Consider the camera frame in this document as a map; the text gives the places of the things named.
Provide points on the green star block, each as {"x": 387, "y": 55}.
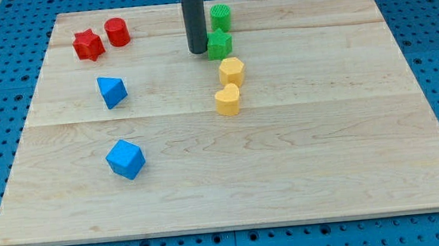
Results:
{"x": 219, "y": 44}

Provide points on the blue triangle block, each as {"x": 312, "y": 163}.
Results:
{"x": 112, "y": 90}

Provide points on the red star block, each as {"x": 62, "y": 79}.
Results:
{"x": 88, "y": 45}

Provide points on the yellow heart block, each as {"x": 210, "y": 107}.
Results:
{"x": 227, "y": 100}

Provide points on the yellow hexagon block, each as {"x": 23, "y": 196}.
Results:
{"x": 232, "y": 70}

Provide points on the light wooden board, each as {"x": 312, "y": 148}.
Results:
{"x": 333, "y": 126}

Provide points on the blue cube block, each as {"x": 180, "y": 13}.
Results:
{"x": 126, "y": 159}

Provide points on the green cylinder block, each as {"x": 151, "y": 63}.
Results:
{"x": 220, "y": 17}

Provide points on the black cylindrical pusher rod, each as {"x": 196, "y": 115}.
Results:
{"x": 195, "y": 25}

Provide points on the red cylinder block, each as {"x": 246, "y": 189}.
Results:
{"x": 117, "y": 32}

